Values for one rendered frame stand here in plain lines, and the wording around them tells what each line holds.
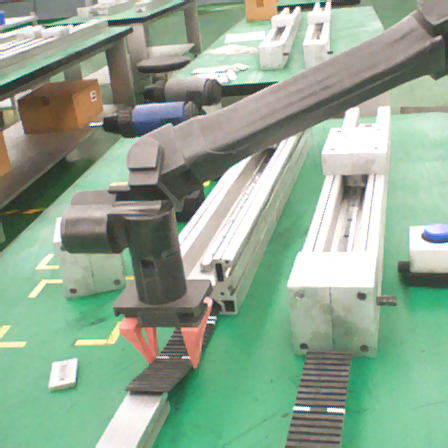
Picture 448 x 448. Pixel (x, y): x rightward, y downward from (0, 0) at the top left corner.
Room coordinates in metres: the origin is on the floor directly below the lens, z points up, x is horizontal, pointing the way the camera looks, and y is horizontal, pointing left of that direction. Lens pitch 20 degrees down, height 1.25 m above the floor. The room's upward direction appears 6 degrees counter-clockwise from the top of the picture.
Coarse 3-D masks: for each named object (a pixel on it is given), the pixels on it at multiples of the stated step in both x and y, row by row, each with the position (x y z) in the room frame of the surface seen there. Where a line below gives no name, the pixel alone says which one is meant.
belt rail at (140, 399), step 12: (132, 396) 0.60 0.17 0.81; (144, 396) 0.59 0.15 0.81; (156, 396) 0.59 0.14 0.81; (120, 408) 0.58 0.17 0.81; (132, 408) 0.58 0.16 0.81; (144, 408) 0.57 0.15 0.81; (156, 408) 0.57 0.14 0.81; (168, 408) 0.60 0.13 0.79; (120, 420) 0.56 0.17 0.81; (132, 420) 0.56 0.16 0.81; (144, 420) 0.55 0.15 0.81; (156, 420) 0.58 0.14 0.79; (108, 432) 0.54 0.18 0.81; (120, 432) 0.54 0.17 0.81; (132, 432) 0.54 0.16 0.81; (144, 432) 0.54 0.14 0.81; (156, 432) 0.56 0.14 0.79; (108, 444) 0.52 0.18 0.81; (120, 444) 0.52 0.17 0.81; (132, 444) 0.52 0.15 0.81; (144, 444) 0.54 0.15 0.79
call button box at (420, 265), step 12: (420, 228) 0.88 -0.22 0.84; (420, 240) 0.84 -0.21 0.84; (432, 240) 0.83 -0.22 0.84; (444, 240) 0.83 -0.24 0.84; (420, 252) 0.82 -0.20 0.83; (432, 252) 0.81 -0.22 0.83; (444, 252) 0.81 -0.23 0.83; (408, 264) 0.85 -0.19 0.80; (420, 264) 0.82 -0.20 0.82; (432, 264) 0.81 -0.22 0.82; (444, 264) 0.81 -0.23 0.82; (420, 276) 0.82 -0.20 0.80; (432, 276) 0.81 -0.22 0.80; (444, 276) 0.81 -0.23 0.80
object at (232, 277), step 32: (256, 160) 1.29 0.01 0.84; (288, 160) 1.26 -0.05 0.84; (224, 192) 1.06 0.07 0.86; (256, 192) 1.04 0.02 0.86; (288, 192) 1.22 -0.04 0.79; (192, 224) 0.93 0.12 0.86; (224, 224) 1.01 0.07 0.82; (256, 224) 0.96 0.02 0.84; (192, 256) 0.86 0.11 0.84; (224, 256) 0.80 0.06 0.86; (256, 256) 0.92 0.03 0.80; (224, 288) 0.80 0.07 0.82
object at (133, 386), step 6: (132, 384) 0.61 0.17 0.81; (138, 384) 0.61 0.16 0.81; (144, 384) 0.61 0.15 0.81; (150, 384) 0.61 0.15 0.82; (156, 384) 0.61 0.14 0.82; (162, 384) 0.60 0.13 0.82; (168, 384) 0.60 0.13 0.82; (126, 390) 0.60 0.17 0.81; (132, 390) 0.60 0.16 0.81; (138, 390) 0.60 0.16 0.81; (144, 390) 0.60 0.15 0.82; (150, 390) 0.60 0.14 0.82; (156, 390) 0.59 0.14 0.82; (162, 390) 0.59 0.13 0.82; (168, 390) 0.59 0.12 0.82
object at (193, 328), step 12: (204, 300) 0.70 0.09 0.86; (144, 312) 0.65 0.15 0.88; (156, 312) 0.65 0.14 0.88; (168, 312) 0.65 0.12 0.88; (204, 312) 0.67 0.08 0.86; (144, 324) 0.65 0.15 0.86; (156, 324) 0.65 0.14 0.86; (168, 324) 0.65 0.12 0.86; (180, 324) 0.64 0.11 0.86; (192, 324) 0.64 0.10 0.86; (204, 324) 0.69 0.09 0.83; (192, 336) 0.65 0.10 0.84; (192, 348) 0.66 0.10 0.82; (192, 360) 0.66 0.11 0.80
